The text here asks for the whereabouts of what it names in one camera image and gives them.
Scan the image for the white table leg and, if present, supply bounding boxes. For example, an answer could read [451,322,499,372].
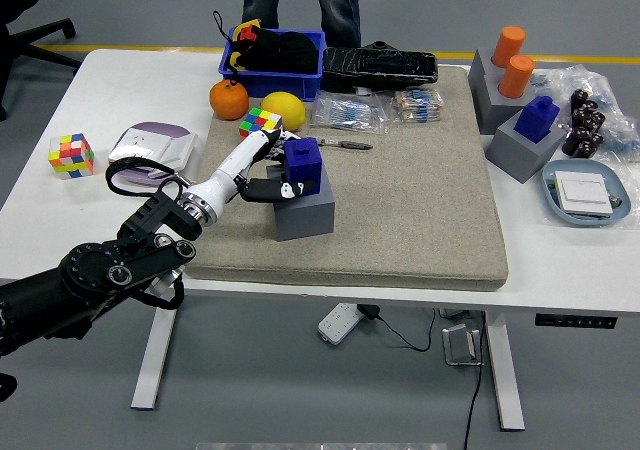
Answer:
[483,309,526,432]
[130,293,181,411]

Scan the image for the yellow lemon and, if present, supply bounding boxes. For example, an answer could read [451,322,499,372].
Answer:
[260,90,307,132]

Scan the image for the black cloth pouch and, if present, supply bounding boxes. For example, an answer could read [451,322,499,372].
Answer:
[234,27,321,76]

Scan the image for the black floor cable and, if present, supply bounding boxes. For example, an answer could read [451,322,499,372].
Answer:
[460,314,489,450]

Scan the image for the bright multicoloured puzzle cube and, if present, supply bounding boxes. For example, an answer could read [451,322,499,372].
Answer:
[238,107,285,142]

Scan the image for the orange fruit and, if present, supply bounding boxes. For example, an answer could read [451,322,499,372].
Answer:
[208,78,250,121]

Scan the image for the light blue tray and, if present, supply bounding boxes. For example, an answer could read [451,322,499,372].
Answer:
[542,158,632,228]

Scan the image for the person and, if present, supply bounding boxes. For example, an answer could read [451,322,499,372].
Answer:
[241,0,362,49]

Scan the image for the black silver pen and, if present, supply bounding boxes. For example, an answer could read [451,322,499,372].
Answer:
[317,138,374,150]

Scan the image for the grey-brown mat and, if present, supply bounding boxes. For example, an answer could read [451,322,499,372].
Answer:
[178,64,510,293]

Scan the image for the black office chair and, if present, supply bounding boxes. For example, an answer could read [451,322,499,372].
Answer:
[0,0,81,121]

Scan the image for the pastel multicoloured puzzle cube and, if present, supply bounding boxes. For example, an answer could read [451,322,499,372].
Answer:
[47,132,96,180]

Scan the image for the black keyboard in plastic wrap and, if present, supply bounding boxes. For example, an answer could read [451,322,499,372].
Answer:
[321,46,440,95]

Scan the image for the black table control panel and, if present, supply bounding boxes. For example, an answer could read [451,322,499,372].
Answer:
[534,313,618,330]

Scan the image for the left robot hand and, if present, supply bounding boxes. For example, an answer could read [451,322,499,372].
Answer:
[188,128,317,219]

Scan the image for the orange cylinder seal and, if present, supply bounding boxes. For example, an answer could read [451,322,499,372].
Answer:
[498,53,536,99]
[490,25,527,69]

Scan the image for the silver metal stand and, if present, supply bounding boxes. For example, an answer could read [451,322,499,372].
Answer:
[440,323,484,367]

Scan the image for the blue plastic bin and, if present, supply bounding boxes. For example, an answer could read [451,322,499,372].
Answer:
[218,26,326,102]

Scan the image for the white wall socket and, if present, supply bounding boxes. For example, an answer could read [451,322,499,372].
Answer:
[108,127,174,171]

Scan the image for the grey cube seal holder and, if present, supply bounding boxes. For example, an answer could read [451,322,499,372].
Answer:
[484,107,569,185]
[265,162,336,242]
[472,69,542,135]
[468,47,507,96]

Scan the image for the large clear resistor bag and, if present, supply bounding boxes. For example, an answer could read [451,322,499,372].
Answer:
[312,89,390,135]

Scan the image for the purple tray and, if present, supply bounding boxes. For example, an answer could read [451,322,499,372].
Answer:
[108,121,198,187]

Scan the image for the small clear resistor bag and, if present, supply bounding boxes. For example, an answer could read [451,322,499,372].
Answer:
[388,88,446,125]

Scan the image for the white power strip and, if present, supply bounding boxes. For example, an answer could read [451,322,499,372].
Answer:
[317,302,365,345]

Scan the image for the clear plastic bag pile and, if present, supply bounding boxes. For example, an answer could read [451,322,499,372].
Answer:
[529,63,640,166]

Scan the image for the black plug with cord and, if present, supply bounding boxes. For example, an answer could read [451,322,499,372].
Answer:
[356,303,436,352]

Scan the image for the black cord strap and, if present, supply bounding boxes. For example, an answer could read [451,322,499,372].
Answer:
[211,9,239,86]

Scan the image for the blue block seal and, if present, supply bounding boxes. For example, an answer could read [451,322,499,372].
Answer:
[513,95,560,145]
[283,137,324,196]

